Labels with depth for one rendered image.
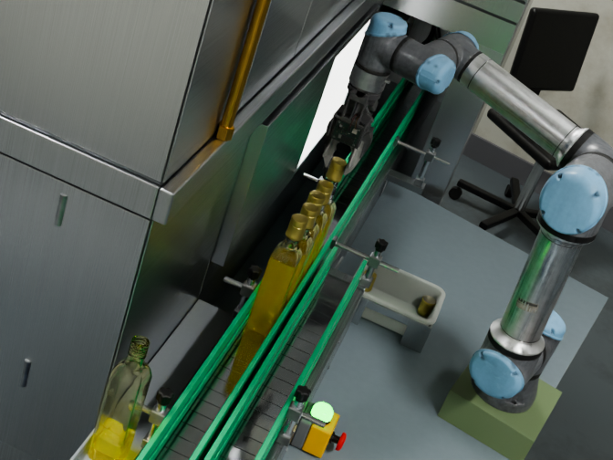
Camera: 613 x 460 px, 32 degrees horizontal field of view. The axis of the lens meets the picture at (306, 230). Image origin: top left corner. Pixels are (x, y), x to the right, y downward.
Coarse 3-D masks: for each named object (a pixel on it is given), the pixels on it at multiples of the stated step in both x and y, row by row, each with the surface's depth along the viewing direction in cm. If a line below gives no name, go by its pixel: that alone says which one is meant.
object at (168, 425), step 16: (400, 80) 338; (384, 112) 321; (256, 288) 223; (240, 320) 215; (224, 336) 207; (224, 352) 213; (208, 368) 201; (192, 384) 193; (192, 400) 199; (176, 416) 189; (160, 432) 181; (144, 448) 176; (160, 448) 186
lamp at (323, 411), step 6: (318, 402) 217; (324, 402) 217; (312, 408) 217; (318, 408) 215; (324, 408) 215; (330, 408) 216; (312, 414) 216; (318, 414) 215; (324, 414) 214; (330, 414) 215; (324, 420) 215; (330, 420) 216
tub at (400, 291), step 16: (384, 272) 270; (400, 272) 269; (384, 288) 272; (400, 288) 271; (416, 288) 270; (432, 288) 268; (384, 304) 255; (400, 304) 270; (416, 304) 271; (432, 320) 255
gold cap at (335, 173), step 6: (330, 162) 231; (336, 162) 229; (342, 162) 230; (330, 168) 230; (336, 168) 230; (342, 168) 230; (330, 174) 231; (336, 174) 230; (342, 174) 231; (330, 180) 231; (336, 180) 231
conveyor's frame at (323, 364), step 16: (432, 96) 359; (416, 112) 344; (416, 128) 346; (400, 160) 339; (384, 176) 301; (368, 192) 290; (368, 208) 289; (352, 224) 273; (352, 240) 284; (336, 256) 259; (352, 304) 244; (336, 336) 232; (336, 352) 247; (320, 368) 222; (272, 448) 198
